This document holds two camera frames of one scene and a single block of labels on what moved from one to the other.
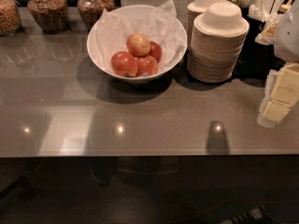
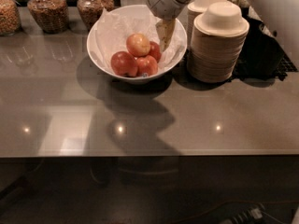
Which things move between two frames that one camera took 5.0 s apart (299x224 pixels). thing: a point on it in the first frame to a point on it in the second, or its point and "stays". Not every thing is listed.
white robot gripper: x=288 y=41 to x=160 y=1
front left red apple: x=124 y=64 stays
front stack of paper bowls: x=217 y=42 stays
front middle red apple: x=147 y=64 stays
